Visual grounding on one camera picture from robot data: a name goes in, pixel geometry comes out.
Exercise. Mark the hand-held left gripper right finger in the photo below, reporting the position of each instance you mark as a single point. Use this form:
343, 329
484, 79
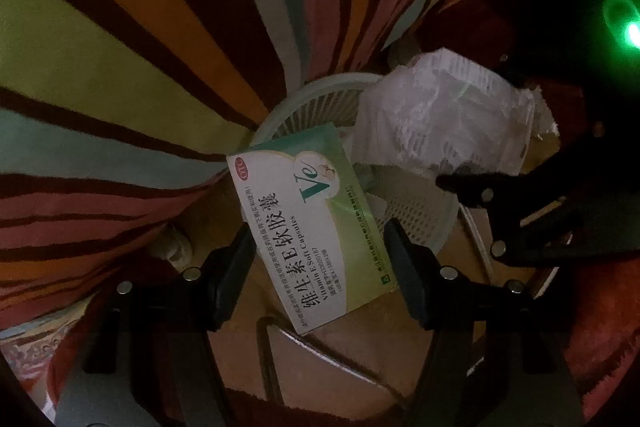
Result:
405, 272

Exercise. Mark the white mesh wastebasket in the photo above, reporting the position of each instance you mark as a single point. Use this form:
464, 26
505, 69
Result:
420, 207

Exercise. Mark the white bed leg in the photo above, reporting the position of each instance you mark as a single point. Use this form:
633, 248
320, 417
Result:
172, 249

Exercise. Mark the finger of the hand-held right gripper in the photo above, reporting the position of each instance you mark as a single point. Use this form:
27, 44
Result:
485, 188
565, 102

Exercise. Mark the white paper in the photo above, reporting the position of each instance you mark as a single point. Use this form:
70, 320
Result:
440, 117

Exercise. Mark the green and white medicine box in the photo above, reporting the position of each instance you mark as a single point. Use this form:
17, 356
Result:
310, 227

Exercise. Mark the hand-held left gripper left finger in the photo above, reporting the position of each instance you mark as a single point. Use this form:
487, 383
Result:
232, 267

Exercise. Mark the floral patterned cloth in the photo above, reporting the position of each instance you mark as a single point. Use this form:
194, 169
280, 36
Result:
30, 347

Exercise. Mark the striped bed sheet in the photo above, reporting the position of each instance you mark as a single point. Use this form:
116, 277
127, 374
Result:
125, 57

